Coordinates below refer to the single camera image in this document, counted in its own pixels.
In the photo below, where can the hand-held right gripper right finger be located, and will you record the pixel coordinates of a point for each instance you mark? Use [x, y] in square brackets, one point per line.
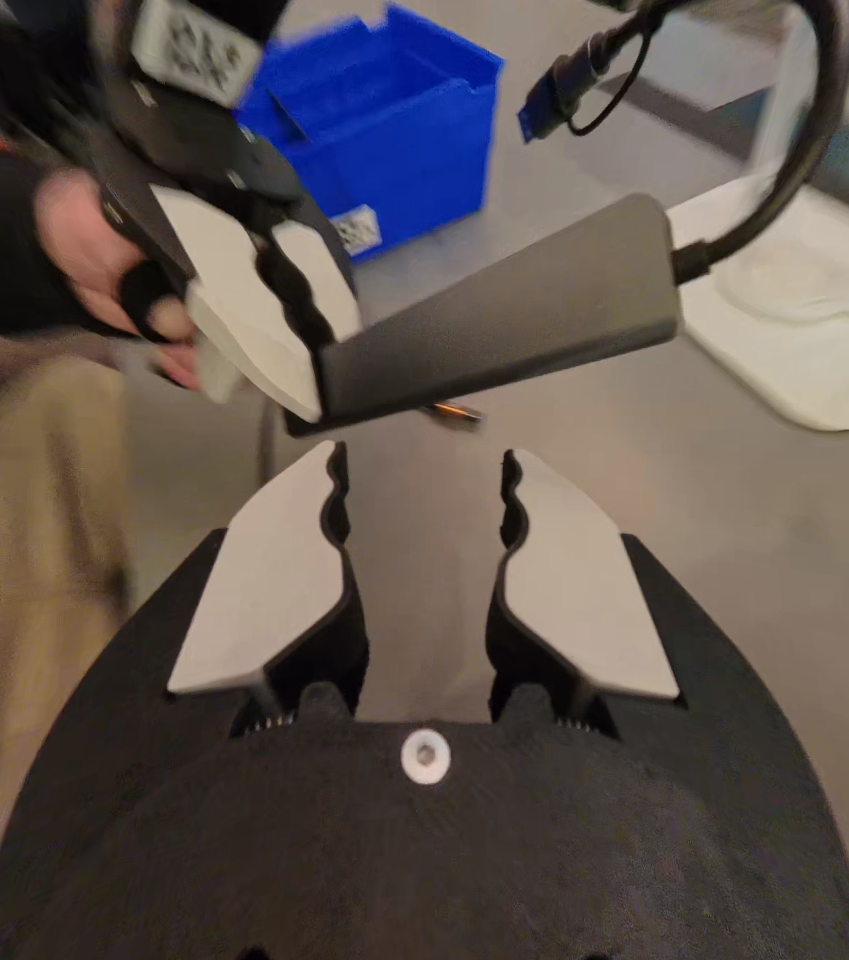
[582, 600]

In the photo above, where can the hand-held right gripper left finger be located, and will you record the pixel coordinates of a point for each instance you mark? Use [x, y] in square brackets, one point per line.
[267, 585]

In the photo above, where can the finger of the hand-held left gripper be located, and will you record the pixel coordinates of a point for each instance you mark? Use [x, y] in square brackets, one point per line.
[233, 300]
[319, 277]

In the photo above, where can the black usb hub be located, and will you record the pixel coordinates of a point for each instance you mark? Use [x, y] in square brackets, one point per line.
[499, 322]

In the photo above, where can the person's left hand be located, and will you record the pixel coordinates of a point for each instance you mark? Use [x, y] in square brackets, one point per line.
[79, 232]

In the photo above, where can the blue plastic bin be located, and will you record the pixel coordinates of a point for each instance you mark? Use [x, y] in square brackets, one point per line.
[409, 127]

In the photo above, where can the person's leg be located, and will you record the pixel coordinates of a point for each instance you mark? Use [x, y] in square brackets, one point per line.
[34, 525]

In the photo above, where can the white stand base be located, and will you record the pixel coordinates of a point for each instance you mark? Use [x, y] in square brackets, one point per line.
[807, 352]

